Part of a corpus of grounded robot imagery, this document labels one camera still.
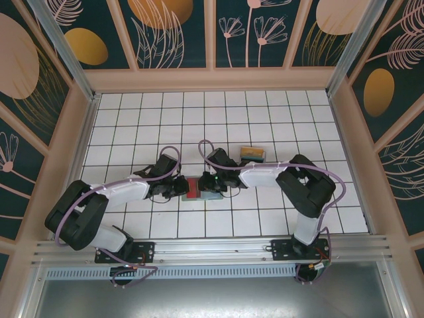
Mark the teal credit card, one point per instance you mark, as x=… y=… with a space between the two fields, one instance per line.
x=251 y=159

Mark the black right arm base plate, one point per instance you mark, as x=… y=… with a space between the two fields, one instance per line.
x=281 y=251

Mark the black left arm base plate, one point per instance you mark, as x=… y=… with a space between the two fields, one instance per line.
x=147 y=253

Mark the red block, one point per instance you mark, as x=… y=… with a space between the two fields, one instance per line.
x=193 y=189

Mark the aluminium corner post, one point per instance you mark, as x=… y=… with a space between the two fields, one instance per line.
x=350 y=49
x=67 y=49

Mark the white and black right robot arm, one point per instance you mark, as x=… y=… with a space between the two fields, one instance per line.
x=258 y=176

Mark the green circuit board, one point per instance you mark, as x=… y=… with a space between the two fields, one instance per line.
x=319 y=266

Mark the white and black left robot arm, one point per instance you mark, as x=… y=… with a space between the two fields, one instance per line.
x=126 y=194

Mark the grey metal sheet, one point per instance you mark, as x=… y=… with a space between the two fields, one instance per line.
x=212 y=298

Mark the aluminium mounting rail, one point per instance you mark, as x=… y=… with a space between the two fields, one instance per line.
x=212 y=248

